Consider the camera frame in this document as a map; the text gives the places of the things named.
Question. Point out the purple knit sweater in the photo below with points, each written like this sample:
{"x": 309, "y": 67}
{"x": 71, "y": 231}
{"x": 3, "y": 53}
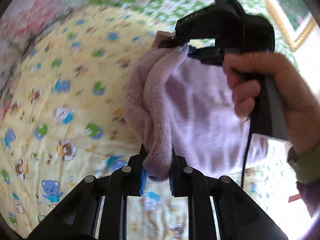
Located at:
{"x": 200, "y": 120}

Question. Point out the person's right hand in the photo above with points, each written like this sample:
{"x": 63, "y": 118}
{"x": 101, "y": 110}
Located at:
{"x": 295, "y": 100}

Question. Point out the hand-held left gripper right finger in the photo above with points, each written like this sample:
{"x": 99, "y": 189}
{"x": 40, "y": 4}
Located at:
{"x": 175, "y": 177}

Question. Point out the gold framed landscape painting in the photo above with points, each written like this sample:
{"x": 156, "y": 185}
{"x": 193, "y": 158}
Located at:
{"x": 287, "y": 12}

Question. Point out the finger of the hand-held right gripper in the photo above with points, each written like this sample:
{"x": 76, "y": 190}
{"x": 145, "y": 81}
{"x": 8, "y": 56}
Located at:
{"x": 207, "y": 56}
{"x": 170, "y": 43}

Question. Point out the green checkered quilt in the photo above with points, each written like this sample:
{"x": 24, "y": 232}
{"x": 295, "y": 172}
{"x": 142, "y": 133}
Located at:
{"x": 160, "y": 2}

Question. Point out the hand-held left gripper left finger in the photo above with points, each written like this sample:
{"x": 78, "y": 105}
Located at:
{"x": 143, "y": 180}

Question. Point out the yellow cartoon animal bedsheet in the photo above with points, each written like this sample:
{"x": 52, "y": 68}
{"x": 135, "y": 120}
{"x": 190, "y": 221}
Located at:
{"x": 62, "y": 105}

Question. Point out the pink floral blanket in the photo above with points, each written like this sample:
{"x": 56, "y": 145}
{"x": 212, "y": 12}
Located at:
{"x": 40, "y": 15}

